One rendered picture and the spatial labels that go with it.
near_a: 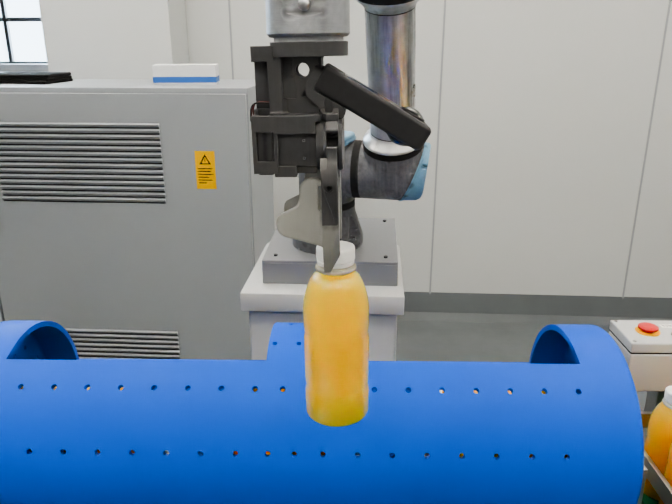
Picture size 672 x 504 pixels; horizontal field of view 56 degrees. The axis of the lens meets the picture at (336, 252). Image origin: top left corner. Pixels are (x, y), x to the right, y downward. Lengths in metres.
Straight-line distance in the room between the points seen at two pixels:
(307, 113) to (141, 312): 2.19
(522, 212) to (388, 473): 3.08
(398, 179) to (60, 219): 1.75
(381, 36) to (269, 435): 0.66
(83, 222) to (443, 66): 2.04
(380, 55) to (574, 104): 2.71
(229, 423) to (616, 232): 3.38
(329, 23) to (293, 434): 0.48
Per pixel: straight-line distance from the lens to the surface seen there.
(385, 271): 1.25
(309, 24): 0.56
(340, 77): 0.58
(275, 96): 0.58
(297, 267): 1.25
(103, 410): 0.86
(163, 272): 2.61
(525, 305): 3.98
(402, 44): 1.10
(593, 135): 3.81
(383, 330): 1.25
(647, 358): 1.28
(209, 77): 2.56
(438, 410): 0.81
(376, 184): 1.22
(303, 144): 0.57
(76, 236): 2.69
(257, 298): 1.23
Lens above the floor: 1.62
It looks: 19 degrees down
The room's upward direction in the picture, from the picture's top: straight up
